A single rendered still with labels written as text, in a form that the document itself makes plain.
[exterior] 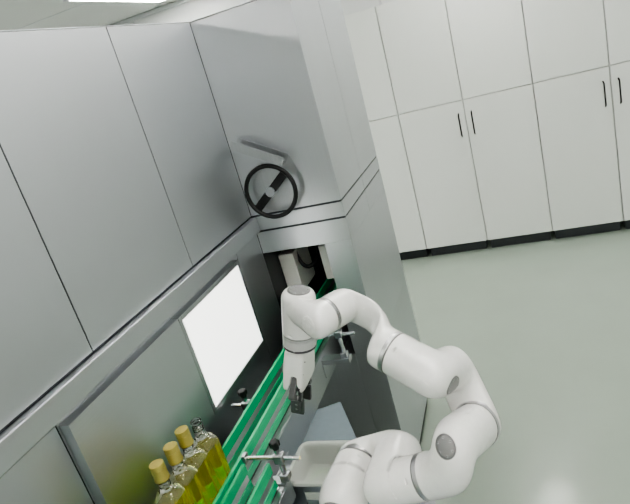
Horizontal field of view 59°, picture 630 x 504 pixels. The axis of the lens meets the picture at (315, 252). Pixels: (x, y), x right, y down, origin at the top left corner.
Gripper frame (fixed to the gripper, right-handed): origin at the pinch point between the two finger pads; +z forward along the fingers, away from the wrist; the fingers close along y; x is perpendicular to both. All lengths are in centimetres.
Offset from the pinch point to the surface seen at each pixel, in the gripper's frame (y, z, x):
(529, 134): -365, 8, 70
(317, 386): -59, 42, -14
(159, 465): 19.5, 9.1, -27.1
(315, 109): -90, -52, -22
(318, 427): -44, 47, -9
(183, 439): 8.8, 11.1, -27.3
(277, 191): -88, -21, -37
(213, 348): -33, 14, -40
